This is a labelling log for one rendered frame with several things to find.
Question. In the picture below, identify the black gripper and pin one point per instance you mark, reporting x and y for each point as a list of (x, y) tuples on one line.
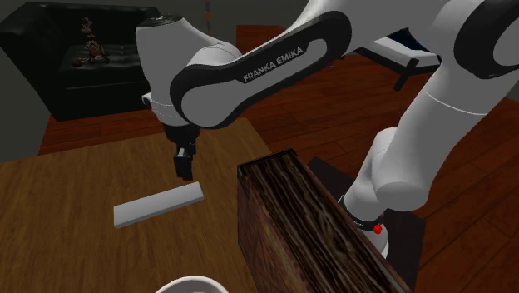
[(181, 136)]

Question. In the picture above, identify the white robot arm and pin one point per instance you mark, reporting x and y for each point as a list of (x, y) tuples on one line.
[(425, 134)]

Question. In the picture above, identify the grey flat bar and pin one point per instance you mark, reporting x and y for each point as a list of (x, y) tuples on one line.
[(158, 205)]

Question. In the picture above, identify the black leather sofa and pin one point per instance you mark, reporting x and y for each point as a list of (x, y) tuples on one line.
[(109, 85)]

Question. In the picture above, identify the white bowl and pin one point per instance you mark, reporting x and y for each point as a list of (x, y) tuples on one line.
[(190, 285)]

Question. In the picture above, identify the brown wooden table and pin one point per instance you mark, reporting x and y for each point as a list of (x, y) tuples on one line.
[(61, 227)]

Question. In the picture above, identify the dark wooden box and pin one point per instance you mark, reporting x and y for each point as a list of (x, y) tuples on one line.
[(308, 227)]

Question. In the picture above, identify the dark robot stand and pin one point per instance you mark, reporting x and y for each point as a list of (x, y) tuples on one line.
[(405, 243)]

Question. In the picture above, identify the white bench with black frame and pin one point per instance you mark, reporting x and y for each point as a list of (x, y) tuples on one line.
[(399, 50)]

